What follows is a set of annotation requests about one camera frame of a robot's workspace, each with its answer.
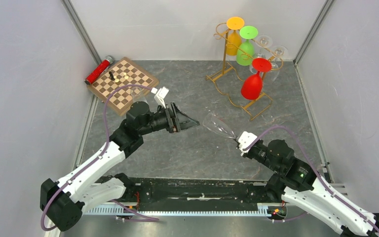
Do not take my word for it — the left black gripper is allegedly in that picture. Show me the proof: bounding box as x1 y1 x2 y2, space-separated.
139 101 199 135

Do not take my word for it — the clear green-rimmed wine glass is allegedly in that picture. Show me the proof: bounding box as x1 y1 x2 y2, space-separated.
202 113 237 141

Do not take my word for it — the red wine glass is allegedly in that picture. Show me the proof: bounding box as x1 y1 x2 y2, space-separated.
240 58 272 100

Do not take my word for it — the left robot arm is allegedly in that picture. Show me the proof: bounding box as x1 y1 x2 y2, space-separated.
39 101 200 232

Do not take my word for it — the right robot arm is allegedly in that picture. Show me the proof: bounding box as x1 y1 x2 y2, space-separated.
239 140 379 237

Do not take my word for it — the green wine glass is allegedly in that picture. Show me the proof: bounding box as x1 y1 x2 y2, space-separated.
236 26 258 66

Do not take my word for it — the orange wine glass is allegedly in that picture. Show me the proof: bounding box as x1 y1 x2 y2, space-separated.
226 16 244 56

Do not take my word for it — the clear back wine glass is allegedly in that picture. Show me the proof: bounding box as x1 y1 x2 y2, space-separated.
252 35 273 59

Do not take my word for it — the wooden chessboard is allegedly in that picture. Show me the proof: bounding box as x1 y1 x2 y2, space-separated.
87 57 159 116

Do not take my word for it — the black chess piece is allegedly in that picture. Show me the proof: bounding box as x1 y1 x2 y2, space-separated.
109 72 115 80

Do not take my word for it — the red glitter tube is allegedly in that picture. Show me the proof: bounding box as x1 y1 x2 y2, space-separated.
84 55 114 85

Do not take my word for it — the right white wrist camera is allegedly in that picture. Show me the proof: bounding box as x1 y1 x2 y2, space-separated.
237 131 257 154

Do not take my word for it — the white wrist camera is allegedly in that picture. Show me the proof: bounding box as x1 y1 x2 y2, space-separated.
237 131 257 154
151 87 169 108

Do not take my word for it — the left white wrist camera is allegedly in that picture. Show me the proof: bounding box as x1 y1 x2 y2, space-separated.
151 87 169 108

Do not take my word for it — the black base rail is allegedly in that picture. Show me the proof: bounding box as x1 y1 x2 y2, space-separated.
98 176 288 217

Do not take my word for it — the gold wire glass rack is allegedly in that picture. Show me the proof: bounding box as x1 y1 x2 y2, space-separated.
206 22 273 120

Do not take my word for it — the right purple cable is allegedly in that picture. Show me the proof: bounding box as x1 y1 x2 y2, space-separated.
243 125 379 237

